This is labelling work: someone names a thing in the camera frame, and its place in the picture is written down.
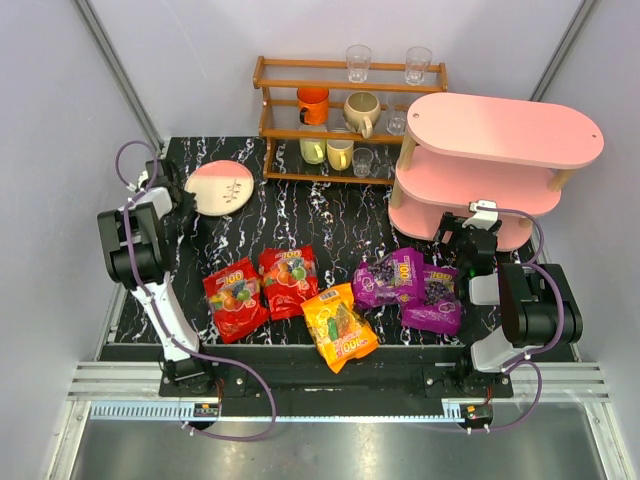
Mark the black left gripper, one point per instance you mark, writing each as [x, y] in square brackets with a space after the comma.
[185, 201]

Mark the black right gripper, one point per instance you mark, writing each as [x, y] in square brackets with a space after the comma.
[448, 230]

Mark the pink and cream plate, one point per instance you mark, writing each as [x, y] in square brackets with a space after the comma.
[220, 187]

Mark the red candy bag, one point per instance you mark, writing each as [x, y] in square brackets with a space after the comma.
[289, 279]
[234, 297]

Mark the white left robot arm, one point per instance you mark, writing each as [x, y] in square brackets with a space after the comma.
[137, 256]

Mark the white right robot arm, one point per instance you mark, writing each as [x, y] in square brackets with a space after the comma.
[538, 310]

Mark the purple candy bag upper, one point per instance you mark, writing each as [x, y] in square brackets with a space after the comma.
[397, 278]

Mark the purple candy bag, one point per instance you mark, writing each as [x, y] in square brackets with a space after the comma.
[439, 311]
[397, 278]

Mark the purple candy bag lower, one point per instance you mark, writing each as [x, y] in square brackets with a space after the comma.
[439, 311]

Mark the pink three-tier shelf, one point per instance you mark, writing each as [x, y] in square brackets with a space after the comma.
[459, 149]

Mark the clear glass bottom shelf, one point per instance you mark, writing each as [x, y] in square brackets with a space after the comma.
[362, 161]

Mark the clear glass shelf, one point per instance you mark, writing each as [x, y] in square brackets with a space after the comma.
[396, 119]
[362, 161]

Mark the clear glass middle shelf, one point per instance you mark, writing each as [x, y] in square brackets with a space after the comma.
[396, 119]

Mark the orange candy bag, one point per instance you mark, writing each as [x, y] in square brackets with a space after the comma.
[339, 332]

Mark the pale green mug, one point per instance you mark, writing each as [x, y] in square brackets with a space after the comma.
[313, 150]

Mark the cream yellow mug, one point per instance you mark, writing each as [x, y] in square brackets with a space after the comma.
[339, 153]

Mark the beige round mug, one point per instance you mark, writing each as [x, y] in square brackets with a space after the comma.
[361, 112]

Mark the brown wooden cup rack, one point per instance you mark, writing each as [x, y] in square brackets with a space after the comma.
[279, 81]

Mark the orange mug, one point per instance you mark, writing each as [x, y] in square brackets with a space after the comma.
[313, 105]

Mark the clear glass top right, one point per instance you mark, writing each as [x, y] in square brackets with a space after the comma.
[417, 62]

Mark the clear glass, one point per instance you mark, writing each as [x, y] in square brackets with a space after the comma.
[417, 62]
[358, 60]

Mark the clear glass top left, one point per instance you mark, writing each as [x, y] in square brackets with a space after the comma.
[358, 60]

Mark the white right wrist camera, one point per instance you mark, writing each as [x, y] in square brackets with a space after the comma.
[484, 215]

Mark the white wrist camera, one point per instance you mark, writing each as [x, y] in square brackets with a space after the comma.
[140, 184]
[484, 215]

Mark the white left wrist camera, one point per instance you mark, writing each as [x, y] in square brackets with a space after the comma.
[140, 184]

